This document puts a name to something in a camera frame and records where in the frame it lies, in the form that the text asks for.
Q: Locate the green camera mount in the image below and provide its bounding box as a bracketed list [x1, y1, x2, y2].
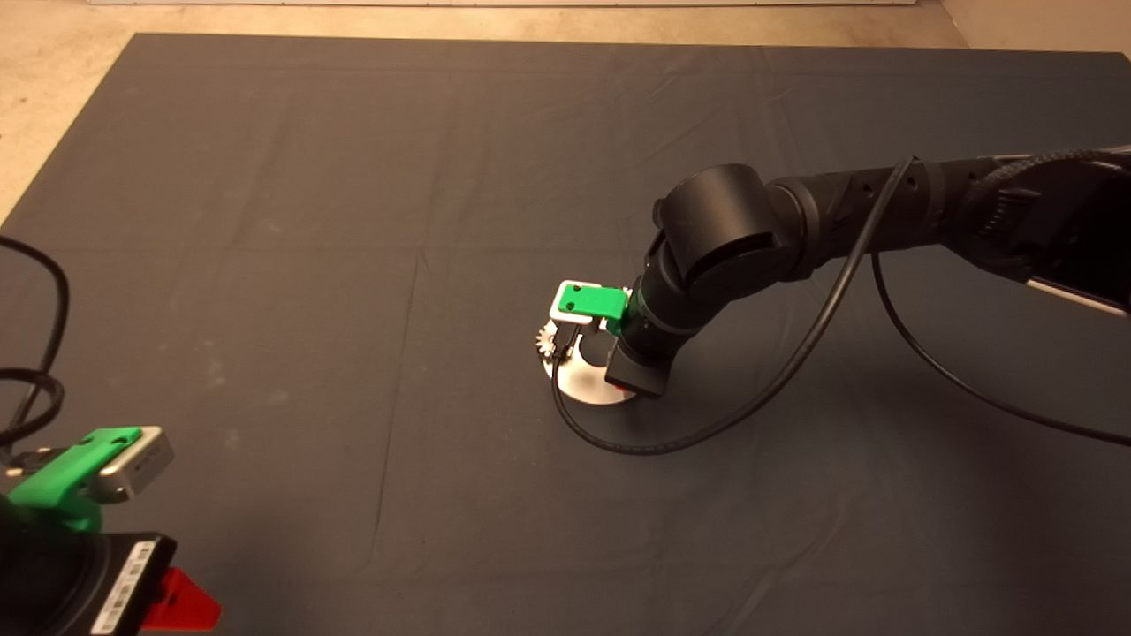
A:
[558, 284, 632, 335]
[8, 428, 143, 533]

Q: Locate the green left camera mount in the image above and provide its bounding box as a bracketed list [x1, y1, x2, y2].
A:
[8, 428, 143, 533]

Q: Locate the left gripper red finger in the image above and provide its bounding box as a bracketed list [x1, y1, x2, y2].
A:
[143, 566, 223, 632]

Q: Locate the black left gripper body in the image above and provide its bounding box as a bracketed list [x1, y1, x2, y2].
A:
[0, 528, 178, 636]

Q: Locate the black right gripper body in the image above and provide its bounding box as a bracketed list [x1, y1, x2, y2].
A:
[604, 331, 674, 400]

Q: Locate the round metal carrier plate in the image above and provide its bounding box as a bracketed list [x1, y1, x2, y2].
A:
[536, 304, 639, 406]

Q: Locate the braided black left cable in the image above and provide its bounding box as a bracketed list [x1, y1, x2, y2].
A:
[0, 368, 66, 471]

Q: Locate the silver right camera box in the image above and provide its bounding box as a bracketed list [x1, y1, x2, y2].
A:
[550, 280, 611, 326]

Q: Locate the dark grey table cloth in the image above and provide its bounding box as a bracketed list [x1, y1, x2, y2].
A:
[0, 34, 1131, 636]

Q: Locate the silver camera box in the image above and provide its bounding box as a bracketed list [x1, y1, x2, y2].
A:
[550, 280, 611, 326]
[97, 426, 175, 503]

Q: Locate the thin black right cable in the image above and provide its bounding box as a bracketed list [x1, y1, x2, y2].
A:
[550, 155, 1131, 458]

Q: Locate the silver left camera box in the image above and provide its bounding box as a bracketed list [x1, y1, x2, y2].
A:
[97, 426, 175, 503]

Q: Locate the green right camera mount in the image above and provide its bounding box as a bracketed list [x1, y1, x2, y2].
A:
[558, 284, 632, 335]

